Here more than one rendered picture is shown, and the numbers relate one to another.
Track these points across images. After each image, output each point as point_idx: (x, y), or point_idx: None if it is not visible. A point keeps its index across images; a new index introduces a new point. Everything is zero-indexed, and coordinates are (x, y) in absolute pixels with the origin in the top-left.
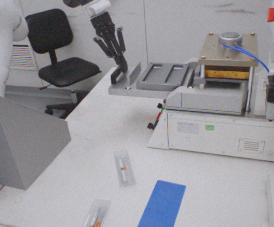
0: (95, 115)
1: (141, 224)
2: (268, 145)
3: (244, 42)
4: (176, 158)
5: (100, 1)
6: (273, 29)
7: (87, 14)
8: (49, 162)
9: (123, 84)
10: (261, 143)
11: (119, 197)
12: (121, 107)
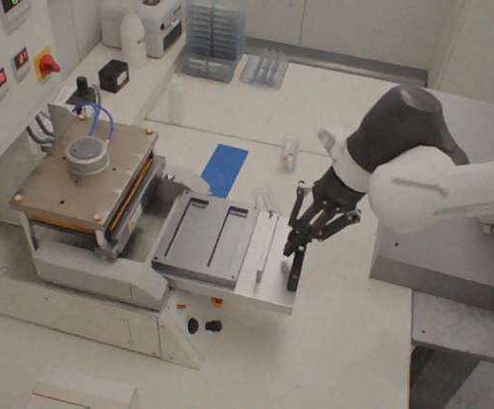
0: (351, 344)
1: (243, 158)
2: None
3: (59, 167)
4: None
5: (343, 135)
6: (27, 116)
7: None
8: (376, 232)
9: (285, 232)
10: None
11: (269, 183)
12: (301, 371)
